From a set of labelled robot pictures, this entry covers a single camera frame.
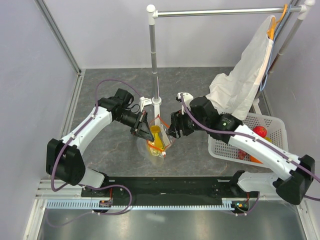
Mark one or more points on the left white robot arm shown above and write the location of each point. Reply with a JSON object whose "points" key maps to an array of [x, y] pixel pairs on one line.
{"points": [[64, 157]]}

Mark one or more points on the orange fruit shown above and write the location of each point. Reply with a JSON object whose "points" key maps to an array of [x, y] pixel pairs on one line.
{"points": [[254, 160]]}

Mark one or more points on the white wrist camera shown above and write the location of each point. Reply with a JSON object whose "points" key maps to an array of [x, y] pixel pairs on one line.
{"points": [[184, 96], [144, 102]]}

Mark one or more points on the white cloth garment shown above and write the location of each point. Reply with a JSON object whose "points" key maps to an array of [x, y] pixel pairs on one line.
{"points": [[235, 92]]}

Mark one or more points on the red grape bunch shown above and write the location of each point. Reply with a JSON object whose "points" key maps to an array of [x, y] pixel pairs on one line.
{"points": [[241, 154]]}

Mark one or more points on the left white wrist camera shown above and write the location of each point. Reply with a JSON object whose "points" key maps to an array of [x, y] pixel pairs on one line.
{"points": [[144, 102]]}

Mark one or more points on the clear orange-zipper zip bag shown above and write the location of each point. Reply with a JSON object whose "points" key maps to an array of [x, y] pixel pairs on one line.
{"points": [[167, 140]]}

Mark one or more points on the yellow lemon fruit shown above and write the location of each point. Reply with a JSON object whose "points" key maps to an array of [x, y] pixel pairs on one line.
{"points": [[268, 139]]}

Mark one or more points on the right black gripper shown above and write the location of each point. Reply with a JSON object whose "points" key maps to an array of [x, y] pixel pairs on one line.
{"points": [[177, 122]]}

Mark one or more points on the blue clothes hanger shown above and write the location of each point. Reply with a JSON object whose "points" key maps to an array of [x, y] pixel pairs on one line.
{"points": [[268, 60]]}

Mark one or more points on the metal clothes rack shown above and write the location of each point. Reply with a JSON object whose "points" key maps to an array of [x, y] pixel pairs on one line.
{"points": [[294, 6]]}

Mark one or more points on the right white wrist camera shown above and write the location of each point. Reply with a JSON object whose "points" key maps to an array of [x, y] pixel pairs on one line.
{"points": [[184, 96]]}

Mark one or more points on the orange clothes hanger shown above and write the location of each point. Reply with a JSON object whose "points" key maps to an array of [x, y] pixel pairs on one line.
{"points": [[272, 28]]}

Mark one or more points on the white slotted cable duct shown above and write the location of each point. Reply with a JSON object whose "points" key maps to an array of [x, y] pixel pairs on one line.
{"points": [[95, 204]]}

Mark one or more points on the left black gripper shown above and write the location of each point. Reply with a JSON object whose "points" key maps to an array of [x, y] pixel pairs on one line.
{"points": [[141, 128]]}

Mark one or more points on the red apple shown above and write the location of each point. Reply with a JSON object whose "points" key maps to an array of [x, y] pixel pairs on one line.
{"points": [[261, 131]]}

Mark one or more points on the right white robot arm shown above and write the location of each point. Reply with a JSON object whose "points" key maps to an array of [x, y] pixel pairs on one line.
{"points": [[291, 176]]}

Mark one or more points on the white plastic basket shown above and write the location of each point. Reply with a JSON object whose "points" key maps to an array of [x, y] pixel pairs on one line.
{"points": [[276, 133]]}

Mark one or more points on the yellow banana bunch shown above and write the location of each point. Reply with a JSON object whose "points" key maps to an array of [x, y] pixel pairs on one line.
{"points": [[156, 148]]}

